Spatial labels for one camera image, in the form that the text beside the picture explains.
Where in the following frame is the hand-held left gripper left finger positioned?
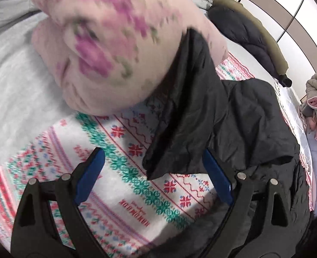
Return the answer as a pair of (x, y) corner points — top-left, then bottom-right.
(10, 147), (113, 258)

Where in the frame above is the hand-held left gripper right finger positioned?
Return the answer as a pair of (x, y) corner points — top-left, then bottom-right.
(202, 149), (309, 258)

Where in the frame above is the black puffer jacket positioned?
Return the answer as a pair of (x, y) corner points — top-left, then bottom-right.
(142, 27), (313, 258)

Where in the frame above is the patterned knit-print blanket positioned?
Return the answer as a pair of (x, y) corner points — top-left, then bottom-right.
(0, 51), (313, 256)

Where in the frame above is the white quilted sheet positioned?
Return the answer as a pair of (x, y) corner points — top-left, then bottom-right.
(273, 80), (311, 154)

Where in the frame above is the light grey bed sheet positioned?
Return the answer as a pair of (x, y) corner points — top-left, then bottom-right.
(0, 12), (79, 184)

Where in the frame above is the pink floral fleece blanket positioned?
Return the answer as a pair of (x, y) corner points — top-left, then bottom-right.
(30, 0), (229, 117)

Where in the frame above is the dark jacket with fur trim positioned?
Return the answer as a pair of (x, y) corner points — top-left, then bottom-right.
(207, 0), (292, 88)

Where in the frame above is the sliding-door wardrobe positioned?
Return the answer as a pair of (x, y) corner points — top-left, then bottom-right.
(235, 0), (317, 104)

